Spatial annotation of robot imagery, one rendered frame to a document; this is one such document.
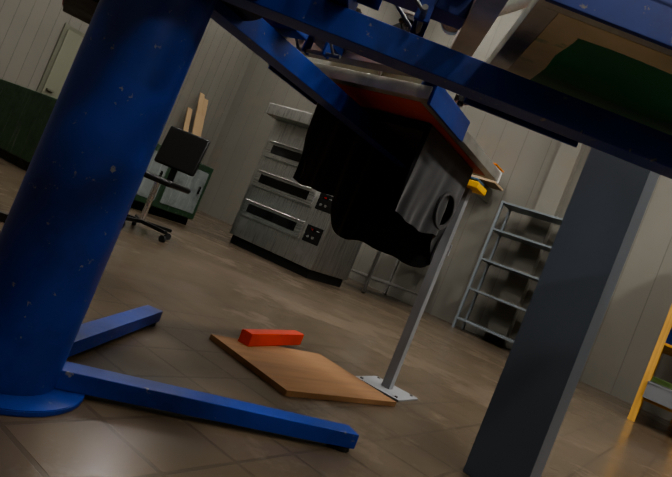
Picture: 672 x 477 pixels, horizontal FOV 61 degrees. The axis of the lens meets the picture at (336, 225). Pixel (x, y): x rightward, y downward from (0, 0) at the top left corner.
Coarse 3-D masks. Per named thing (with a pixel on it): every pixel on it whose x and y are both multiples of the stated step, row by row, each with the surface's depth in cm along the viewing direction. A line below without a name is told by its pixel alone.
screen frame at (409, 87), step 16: (320, 64) 177; (336, 80) 174; (352, 80) 170; (368, 80) 167; (384, 80) 164; (400, 80) 162; (400, 96) 164; (416, 96) 158; (432, 112) 167; (464, 144) 188; (480, 160) 202; (480, 176) 226; (496, 176) 220
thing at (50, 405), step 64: (128, 0) 105; (192, 0) 109; (128, 64) 105; (64, 128) 105; (128, 128) 107; (64, 192) 104; (128, 192) 112; (0, 256) 105; (64, 256) 106; (0, 320) 103; (64, 320) 109; (0, 384) 104
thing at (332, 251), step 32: (288, 128) 696; (288, 160) 682; (256, 192) 698; (288, 192) 670; (320, 192) 651; (256, 224) 687; (288, 224) 660; (320, 224) 641; (288, 256) 653; (320, 256) 642; (352, 256) 698
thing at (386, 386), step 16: (464, 192) 245; (480, 192) 244; (464, 208) 246; (448, 224) 245; (448, 240) 243; (432, 272) 244; (432, 288) 245; (416, 304) 244; (416, 320) 242; (400, 352) 243; (400, 368) 245; (384, 384) 243; (400, 400) 231
